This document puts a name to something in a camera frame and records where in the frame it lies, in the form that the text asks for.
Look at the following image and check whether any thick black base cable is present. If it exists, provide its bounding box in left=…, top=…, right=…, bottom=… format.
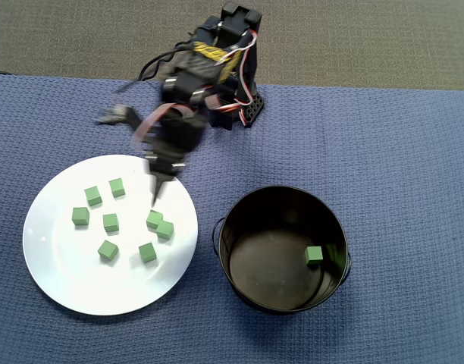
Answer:
left=138, top=43, right=191, bottom=83

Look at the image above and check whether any red white servo wire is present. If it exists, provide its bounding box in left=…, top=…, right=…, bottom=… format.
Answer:
left=215, top=29, right=259, bottom=115
left=133, top=102, right=197, bottom=152

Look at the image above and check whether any white round plate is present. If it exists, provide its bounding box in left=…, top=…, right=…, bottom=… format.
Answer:
left=22, top=154, right=199, bottom=317

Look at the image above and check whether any blue woven table cloth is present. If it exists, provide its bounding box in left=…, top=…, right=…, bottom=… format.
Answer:
left=0, top=72, right=464, bottom=364

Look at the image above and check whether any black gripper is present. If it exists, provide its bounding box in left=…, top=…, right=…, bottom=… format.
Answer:
left=143, top=146, right=187, bottom=208

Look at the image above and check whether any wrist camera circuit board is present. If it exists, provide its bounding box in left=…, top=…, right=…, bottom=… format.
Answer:
left=95, top=105, right=133, bottom=127

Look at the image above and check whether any green cube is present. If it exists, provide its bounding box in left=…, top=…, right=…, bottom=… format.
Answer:
left=305, top=246, right=324, bottom=266
left=146, top=210, right=164, bottom=230
left=102, top=212, right=120, bottom=233
left=97, top=240, right=120, bottom=262
left=155, top=219, right=175, bottom=240
left=71, top=206, right=90, bottom=227
left=108, top=177, right=127, bottom=199
left=83, top=185, right=103, bottom=208
left=138, top=242, right=158, bottom=264

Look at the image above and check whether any black metal bucket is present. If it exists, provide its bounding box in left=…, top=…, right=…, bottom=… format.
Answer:
left=212, top=184, right=353, bottom=315

